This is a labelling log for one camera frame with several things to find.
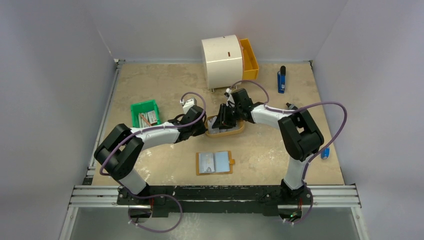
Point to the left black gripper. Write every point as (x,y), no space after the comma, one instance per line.
(202,130)

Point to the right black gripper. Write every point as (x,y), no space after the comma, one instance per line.
(228,114)

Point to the yellow leather card holder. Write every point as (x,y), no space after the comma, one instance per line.
(223,163)

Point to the white credit card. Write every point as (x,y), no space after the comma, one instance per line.
(206,162)

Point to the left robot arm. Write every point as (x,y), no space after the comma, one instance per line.
(121,148)

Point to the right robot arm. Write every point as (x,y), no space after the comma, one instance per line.
(300,133)

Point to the small card box in bin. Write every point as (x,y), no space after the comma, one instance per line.
(152,117)

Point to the yellow oval plastic tray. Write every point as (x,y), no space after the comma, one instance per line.
(239,128)

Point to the brown pencil in bin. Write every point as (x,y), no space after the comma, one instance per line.
(145,119)

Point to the green plastic bin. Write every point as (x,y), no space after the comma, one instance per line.
(139,113)

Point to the grey tubes in bin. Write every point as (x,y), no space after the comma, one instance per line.
(143,121)

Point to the yellow open drawer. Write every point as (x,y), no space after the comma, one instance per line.
(250,64)

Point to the cream round drawer cabinet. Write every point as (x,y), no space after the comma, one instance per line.
(223,61)

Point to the small black knob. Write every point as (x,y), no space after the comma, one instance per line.
(291,106)

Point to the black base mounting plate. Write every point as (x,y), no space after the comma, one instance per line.
(267,200)

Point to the small blue eraser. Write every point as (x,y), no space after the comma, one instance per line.
(325,153)

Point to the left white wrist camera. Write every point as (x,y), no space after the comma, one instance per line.
(187,104)

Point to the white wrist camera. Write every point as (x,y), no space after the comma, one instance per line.
(187,104)
(228,92)

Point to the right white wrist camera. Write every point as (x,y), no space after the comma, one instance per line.
(228,92)

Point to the aluminium frame rail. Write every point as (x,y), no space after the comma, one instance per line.
(324,196)

